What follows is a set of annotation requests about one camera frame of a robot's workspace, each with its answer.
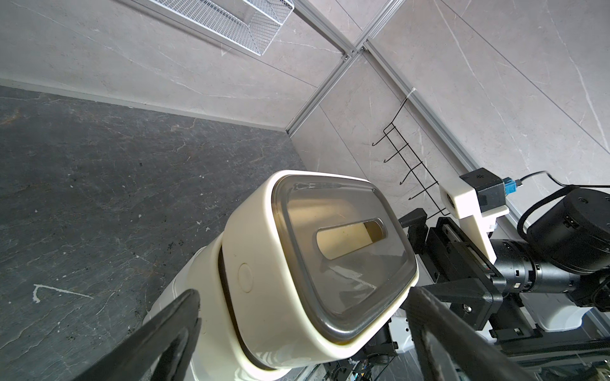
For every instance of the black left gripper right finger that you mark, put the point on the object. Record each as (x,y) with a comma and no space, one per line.
(431,321)

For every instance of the brown lid tissue box front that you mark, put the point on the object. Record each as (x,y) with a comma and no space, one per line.
(218,354)

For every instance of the white wire mesh basket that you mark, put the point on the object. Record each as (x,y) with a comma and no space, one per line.
(248,25)

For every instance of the brown lid tissue box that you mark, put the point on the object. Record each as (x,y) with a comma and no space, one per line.
(218,354)
(316,264)

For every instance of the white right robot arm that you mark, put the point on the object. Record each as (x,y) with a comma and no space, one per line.
(531,295)

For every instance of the grey lid tissue box back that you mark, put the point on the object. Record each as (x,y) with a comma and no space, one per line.
(167,305)

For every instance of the brown lid tissue box back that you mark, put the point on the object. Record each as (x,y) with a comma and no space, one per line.
(316,264)

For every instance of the black wire hook rack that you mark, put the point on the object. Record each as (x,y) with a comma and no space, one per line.
(416,183)

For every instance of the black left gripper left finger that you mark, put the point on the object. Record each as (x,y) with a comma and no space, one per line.
(166,343)

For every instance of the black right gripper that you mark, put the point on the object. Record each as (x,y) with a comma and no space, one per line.
(461,274)

